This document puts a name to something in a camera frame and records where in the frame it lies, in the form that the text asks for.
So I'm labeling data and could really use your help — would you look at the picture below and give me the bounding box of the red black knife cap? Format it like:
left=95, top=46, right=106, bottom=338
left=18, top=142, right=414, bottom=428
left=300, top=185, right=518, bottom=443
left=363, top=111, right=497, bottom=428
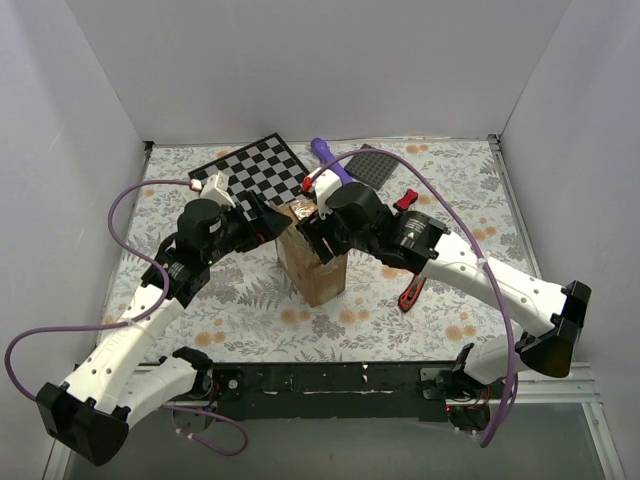
left=393, top=189, right=419, bottom=212

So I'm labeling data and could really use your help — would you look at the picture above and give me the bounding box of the brown taped cardboard box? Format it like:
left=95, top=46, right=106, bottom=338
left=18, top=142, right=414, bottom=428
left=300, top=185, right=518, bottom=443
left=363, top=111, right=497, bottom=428
left=275, top=199, right=348, bottom=307

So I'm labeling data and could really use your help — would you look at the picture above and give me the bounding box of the red black utility knife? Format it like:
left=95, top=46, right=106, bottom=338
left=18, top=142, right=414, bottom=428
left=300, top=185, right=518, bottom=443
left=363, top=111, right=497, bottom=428
left=398, top=275, right=426, bottom=313

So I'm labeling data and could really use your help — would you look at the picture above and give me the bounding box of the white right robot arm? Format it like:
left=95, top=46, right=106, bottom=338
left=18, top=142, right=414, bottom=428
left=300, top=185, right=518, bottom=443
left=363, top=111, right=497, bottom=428
left=297, top=183, right=591, bottom=398

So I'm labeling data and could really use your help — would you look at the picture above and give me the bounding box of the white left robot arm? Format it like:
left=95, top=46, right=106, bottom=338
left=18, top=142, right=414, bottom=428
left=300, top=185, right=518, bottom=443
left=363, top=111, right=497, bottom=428
left=36, top=192, right=291, bottom=466

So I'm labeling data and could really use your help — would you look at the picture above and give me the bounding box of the dark grey studded plate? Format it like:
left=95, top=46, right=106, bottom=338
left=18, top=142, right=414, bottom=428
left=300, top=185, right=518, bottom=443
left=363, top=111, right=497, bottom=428
left=344, top=144, right=398, bottom=190

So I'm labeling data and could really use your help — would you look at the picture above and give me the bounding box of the black white checkerboard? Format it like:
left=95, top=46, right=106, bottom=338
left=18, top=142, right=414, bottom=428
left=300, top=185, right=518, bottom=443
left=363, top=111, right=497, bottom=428
left=188, top=133, right=309, bottom=219

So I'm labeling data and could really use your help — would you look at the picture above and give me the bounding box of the purple cylindrical handle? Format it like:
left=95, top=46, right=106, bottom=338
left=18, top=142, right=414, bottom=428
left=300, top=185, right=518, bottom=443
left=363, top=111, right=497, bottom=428
left=310, top=137, right=352, bottom=184

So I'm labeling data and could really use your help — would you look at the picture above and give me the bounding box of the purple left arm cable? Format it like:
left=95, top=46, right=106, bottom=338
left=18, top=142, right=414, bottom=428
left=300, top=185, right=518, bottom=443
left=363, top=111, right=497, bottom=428
left=4, top=179, right=248, bottom=458

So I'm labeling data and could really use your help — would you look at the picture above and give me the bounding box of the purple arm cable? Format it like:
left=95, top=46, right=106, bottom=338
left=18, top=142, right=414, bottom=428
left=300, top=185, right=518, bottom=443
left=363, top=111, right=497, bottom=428
left=310, top=150, right=521, bottom=448
left=4, top=179, right=248, bottom=458

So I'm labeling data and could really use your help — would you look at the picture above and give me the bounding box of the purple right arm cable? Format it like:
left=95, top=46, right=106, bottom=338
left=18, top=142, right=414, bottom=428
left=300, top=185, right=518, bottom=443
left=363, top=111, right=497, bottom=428
left=310, top=150, right=521, bottom=448

